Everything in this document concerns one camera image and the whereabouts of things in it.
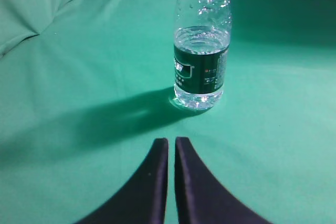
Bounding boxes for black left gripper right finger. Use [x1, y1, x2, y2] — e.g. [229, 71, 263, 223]
[174, 137, 269, 223]

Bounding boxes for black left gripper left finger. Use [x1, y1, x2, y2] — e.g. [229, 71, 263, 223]
[78, 138, 169, 223]

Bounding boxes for clear plastic water bottle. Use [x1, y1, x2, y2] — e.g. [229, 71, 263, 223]
[173, 0, 232, 111]

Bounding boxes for green cloth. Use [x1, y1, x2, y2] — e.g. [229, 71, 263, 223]
[1, 0, 335, 223]

